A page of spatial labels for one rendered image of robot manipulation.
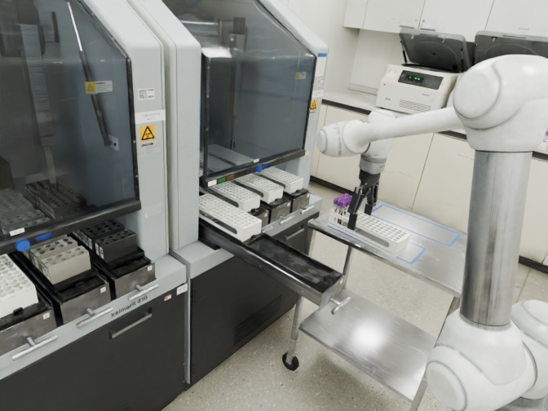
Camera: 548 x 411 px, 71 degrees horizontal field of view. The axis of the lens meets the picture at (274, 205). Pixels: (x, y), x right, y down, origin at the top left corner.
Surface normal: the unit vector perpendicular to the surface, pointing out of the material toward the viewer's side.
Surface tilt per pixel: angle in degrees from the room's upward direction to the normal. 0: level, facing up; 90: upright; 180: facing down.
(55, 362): 90
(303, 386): 0
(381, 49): 90
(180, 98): 90
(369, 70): 90
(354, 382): 0
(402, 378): 0
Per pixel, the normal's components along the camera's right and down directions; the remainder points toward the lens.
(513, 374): 0.44, 0.14
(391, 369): 0.10, -0.89
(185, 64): 0.76, 0.36
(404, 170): -0.64, 0.29
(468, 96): -0.88, 0.01
